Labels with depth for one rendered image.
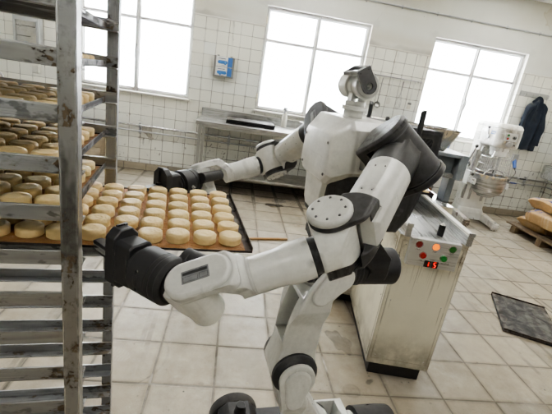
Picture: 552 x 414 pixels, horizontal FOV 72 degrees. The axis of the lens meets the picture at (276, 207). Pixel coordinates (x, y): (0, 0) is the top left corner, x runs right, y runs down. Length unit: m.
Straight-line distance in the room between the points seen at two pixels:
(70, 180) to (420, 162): 0.66
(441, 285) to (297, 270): 1.54
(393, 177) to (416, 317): 1.50
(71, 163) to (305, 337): 0.80
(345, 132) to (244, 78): 4.51
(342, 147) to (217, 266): 0.45
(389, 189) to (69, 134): 0.55
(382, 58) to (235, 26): 2.01
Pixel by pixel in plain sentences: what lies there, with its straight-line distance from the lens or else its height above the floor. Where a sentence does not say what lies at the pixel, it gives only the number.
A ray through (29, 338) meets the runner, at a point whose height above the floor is 0.87.
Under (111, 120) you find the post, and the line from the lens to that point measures 1.17.
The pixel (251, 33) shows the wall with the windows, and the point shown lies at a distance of 5.41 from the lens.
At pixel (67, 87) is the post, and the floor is 1.37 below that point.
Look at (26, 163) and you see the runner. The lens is 0.79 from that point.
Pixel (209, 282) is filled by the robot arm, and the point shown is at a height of 1.12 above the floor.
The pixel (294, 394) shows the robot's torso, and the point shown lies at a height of 0.56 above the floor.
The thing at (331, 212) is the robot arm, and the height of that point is 1.24.
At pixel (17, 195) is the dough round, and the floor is 1.15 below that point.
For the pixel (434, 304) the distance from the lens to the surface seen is 2.15.
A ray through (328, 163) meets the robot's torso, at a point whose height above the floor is 1.26.
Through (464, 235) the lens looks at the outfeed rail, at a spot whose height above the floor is 0.88.
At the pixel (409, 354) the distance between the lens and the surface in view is 2.29.
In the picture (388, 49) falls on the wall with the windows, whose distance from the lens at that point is 5.75.
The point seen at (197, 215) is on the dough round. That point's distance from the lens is 0.95.
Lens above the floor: 1.42
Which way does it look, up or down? 18 degrees down
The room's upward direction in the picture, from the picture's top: 9 degrees clockwise
